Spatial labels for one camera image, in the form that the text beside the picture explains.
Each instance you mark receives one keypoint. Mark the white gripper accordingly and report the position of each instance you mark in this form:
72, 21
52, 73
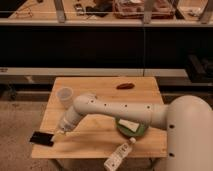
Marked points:
67, 123

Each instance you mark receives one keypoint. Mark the black eraser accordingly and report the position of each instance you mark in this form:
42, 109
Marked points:
42, 138

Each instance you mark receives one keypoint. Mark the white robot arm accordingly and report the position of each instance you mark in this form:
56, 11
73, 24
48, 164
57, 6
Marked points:
187, 119

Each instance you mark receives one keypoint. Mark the translucent white cup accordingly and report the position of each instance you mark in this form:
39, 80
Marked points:
64, 95

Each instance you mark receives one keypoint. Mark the green plate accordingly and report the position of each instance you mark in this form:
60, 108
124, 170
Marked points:
126, 132

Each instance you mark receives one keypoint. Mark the white block on plate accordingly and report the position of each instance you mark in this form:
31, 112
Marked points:
130, 125

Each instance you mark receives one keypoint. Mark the brown sausage-shaped object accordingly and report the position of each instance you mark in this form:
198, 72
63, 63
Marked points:
125, 86

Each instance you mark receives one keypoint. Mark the black device on shelf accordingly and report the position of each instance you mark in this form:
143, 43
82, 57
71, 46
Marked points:
100, 10

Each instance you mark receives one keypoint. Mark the basket with items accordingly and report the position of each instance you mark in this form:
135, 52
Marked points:
136, 8

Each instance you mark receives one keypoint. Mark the dark box at right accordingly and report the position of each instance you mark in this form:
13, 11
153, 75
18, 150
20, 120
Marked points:
196, 72

